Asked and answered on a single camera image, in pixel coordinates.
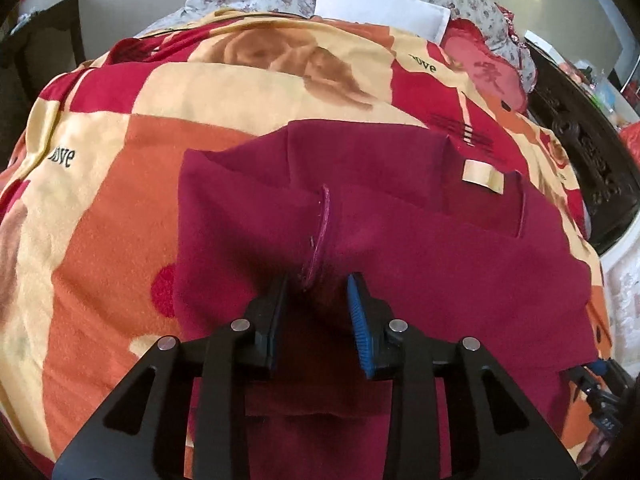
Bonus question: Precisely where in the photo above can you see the maroon fleece garment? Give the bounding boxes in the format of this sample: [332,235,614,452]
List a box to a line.
[172,120,598,479]

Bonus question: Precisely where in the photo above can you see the white embroidered upholstered chair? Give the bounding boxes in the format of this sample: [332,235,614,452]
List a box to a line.
[602,240,639,368]

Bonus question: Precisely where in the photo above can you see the dark carved wooden headboard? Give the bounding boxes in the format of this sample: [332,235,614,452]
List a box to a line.
[525,41,639,255]

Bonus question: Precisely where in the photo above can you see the orange red patterned blanket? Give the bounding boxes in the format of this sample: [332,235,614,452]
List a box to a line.
[1,11,612,479]

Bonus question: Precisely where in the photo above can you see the red heart cushion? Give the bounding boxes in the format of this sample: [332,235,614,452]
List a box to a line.
[440,18,527,113]

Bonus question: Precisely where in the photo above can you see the dark wooden side table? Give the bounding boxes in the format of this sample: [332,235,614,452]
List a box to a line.
[1,0,86,167]

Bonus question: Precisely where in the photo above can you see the white pillow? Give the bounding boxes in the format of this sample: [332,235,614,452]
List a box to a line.
[314,0,451,44]

